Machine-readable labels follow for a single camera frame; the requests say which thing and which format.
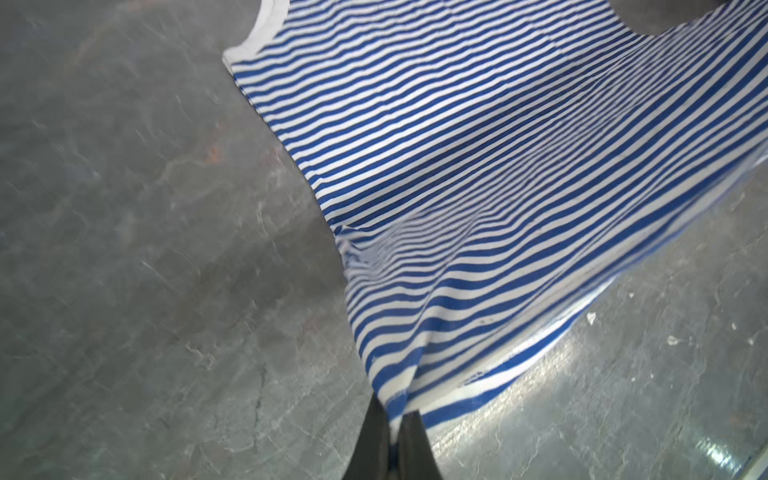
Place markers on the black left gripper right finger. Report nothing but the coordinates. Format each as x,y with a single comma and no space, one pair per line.
415,458

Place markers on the blue white striped tank top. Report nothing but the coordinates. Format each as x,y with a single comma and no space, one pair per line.
488,168

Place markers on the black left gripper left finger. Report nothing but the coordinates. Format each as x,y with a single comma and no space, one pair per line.
370,458

